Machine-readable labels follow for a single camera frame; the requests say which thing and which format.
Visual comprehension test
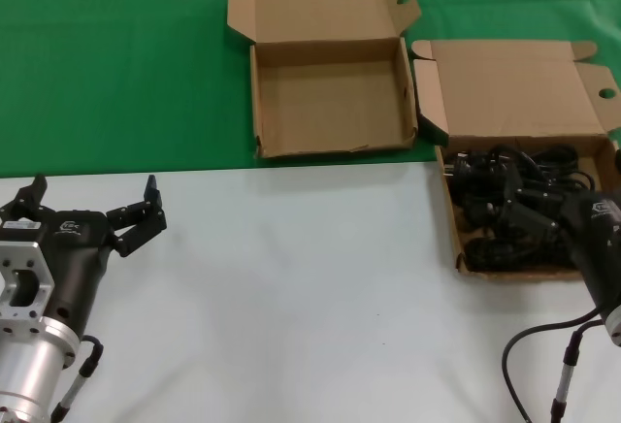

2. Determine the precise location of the open cardboard parts box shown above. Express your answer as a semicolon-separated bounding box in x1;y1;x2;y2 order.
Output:
410;38;621;282

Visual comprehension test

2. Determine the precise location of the arm connector cable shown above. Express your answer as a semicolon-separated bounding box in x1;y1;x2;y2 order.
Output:
550;318;605;423
48;334;106;423

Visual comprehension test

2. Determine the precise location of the right arm connector cable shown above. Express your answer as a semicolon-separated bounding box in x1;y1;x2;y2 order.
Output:
550;318;605;423

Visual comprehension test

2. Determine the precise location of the green tablecloth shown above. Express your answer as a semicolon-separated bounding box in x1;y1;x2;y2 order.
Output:
0;0;621;179

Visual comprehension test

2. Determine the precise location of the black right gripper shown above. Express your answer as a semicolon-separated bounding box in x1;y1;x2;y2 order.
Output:
502;170;621;320

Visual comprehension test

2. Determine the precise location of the black looped right arm cable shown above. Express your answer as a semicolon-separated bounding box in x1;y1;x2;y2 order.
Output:
502;306;607;423

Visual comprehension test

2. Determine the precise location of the left arm connector cable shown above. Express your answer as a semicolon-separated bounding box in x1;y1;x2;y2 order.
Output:
48;334;106;423

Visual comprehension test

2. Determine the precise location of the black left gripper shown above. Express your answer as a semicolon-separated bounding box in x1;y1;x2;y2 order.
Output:
0;174;169;342

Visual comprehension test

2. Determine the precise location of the cardboard box with torn corner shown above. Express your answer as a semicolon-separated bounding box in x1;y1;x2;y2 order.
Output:
225;0;422;160

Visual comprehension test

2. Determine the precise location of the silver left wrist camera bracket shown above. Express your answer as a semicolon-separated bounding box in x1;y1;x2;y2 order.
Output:
0;241;55;321

